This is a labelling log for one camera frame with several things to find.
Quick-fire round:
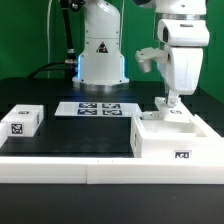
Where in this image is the white cabinet top box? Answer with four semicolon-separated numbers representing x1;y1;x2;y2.
1;104;44;137

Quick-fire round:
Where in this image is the black cable conduit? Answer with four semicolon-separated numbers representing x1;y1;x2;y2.
27;0;83;80

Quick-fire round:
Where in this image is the white U-shaped obstacle fence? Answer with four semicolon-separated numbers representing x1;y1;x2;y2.
0;116;224;184

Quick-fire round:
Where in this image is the white marker base plate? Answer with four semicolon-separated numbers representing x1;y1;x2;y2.
55;102;141;117

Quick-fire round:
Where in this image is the white cabinet body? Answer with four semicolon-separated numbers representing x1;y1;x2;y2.
130;116;206;158

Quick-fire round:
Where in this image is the white thin cable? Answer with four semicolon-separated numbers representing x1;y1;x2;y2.
46;0;54;79

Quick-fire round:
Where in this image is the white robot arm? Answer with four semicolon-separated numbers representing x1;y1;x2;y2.
59;0;209;107

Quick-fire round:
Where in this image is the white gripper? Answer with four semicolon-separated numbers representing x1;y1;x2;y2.
157;45;203;108

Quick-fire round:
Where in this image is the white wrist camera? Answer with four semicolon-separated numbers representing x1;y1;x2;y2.
135;47;168;73

